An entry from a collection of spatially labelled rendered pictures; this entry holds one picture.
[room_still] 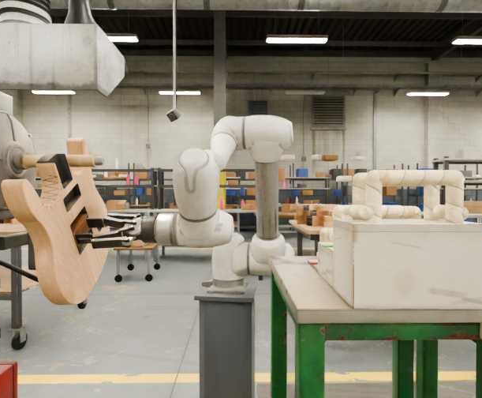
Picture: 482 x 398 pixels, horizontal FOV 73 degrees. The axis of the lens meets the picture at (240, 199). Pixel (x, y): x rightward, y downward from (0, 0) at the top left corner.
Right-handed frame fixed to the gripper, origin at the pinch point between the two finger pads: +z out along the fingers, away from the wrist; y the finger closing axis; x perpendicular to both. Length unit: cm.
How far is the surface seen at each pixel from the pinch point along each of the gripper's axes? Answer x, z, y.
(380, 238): 13, -71, -23
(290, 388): -142, -75, 41
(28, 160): 19.4, 10.9, 3.1
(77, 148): 19.2, 2.3, 12.3
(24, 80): 39.8, 2.9, -2.0
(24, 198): 19.2, 1.1, -17.1
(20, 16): 52, 5, 8
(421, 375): -63, -110, -4
